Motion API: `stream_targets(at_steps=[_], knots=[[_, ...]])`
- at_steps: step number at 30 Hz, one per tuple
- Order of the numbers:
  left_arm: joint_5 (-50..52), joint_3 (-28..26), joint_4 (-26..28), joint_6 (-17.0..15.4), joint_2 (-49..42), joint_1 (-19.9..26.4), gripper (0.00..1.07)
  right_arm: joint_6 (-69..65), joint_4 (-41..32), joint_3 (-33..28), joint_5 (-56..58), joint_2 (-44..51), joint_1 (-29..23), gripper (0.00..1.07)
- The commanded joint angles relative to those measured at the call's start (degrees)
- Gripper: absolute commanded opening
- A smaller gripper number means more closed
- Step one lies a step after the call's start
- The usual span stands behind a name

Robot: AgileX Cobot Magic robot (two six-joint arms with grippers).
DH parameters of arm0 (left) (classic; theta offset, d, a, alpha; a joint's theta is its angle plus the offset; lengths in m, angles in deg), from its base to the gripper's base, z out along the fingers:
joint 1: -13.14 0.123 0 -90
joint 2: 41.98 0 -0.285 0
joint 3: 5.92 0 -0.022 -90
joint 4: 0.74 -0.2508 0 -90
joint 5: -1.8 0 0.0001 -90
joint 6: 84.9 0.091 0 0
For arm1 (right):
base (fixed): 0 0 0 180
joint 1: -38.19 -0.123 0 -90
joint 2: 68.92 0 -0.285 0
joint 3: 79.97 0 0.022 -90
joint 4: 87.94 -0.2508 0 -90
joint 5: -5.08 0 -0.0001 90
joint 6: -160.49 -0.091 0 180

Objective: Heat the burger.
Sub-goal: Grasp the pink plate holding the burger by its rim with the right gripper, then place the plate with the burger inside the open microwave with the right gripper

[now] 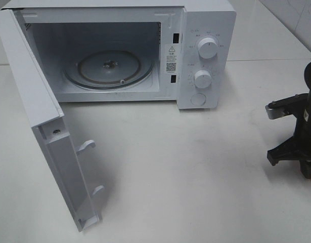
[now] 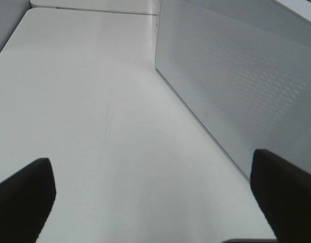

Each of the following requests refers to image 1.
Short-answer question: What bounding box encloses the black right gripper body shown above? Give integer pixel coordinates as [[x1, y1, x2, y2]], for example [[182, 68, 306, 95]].
[[294, 91, 311, 145]]

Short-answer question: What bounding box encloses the glass microwave turntable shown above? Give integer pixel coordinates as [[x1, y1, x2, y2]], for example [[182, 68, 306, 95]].
[[64, 50, 154, 90]]

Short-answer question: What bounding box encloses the white round knob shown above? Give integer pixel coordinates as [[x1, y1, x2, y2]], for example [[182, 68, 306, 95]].
[[194, 70, 212, 89], [198, 37, 218, 59]]

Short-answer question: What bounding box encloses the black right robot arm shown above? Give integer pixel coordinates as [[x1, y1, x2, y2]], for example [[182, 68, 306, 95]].
[[265, 62, 311, 179]]

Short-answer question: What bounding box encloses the white microwave door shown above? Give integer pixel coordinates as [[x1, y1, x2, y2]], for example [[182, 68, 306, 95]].
[[0, 10, 99, 231]]

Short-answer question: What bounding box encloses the white microwave oven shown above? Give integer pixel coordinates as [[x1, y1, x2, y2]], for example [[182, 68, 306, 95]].
[[0, 1, 236, 109]]

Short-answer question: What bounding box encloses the upper white round knob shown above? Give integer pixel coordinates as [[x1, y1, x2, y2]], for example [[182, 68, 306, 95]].
[[198, 37, 218, 59]]

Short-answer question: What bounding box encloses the lower white round knob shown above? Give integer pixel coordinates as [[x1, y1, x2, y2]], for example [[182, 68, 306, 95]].
[[194, 70, 212, 89]]

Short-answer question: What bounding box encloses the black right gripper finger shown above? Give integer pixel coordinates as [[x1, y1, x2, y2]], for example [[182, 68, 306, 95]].
[[300, 160, 311, 179], [267, 137, 309, 166]]

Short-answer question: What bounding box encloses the warning label with QR code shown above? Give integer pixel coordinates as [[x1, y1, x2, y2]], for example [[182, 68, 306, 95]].
[[164, 45, 178, 73]]

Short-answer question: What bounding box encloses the round white door button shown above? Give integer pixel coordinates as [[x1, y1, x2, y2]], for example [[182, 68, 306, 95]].
[[191, 94, 206, 106]]

